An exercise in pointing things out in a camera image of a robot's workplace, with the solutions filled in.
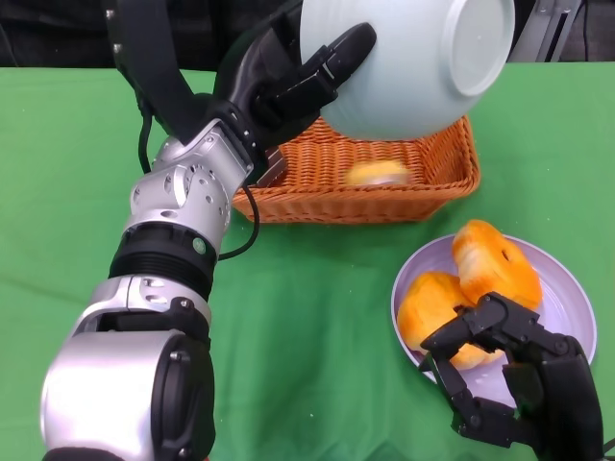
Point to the black backdrop cloth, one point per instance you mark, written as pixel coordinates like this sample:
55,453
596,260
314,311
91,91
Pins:
48,33

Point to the orange wicker basket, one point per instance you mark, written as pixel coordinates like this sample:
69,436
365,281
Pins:
336,201

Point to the grey metal frame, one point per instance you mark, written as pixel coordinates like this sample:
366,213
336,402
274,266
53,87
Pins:
543,33

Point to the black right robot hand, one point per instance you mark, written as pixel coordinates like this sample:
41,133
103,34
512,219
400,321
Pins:
562,394

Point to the yellow cake slice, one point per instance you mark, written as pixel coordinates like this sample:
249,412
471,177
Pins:
377,172

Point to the green tablecloth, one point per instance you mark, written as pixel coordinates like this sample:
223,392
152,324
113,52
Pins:
336,312

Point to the orange donut bread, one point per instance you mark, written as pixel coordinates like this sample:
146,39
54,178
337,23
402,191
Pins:
427,312

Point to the lavender round plate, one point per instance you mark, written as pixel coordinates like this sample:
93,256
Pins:
562,288

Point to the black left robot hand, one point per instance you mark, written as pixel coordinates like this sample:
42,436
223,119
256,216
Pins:
264,67

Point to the plump orange croissant bread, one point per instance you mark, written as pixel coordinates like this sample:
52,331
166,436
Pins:
490,264

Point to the grey round bowl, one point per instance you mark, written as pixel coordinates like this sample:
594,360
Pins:
408,72

